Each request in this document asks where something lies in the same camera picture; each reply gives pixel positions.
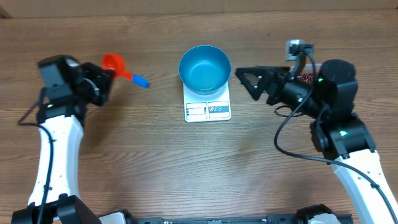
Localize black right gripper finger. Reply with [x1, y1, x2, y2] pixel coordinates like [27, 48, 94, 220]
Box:
[235, 65, 290, 80]
[241, 76, 274, 101]

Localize red scoop with blue handle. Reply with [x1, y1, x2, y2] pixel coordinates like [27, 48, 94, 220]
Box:
[101, 54, 150, 88]

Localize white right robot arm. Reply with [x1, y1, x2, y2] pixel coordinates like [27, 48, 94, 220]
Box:
[235, 59, 397, 223]

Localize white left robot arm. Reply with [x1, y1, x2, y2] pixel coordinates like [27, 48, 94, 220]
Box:
[12, 55, 115, 223]

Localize blue metal bowl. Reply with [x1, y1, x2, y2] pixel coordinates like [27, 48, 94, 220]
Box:
[178, 45, 232, 95]

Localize white digital kitchen scale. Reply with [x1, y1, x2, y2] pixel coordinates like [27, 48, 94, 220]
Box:
[183, 83, 231, 123]

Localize red beans in container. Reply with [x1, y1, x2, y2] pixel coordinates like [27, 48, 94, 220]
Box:
[297, 73, 313, 84]

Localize clear plastic bean container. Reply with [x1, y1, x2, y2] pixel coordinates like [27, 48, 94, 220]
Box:
[289, 63, 322, 79]

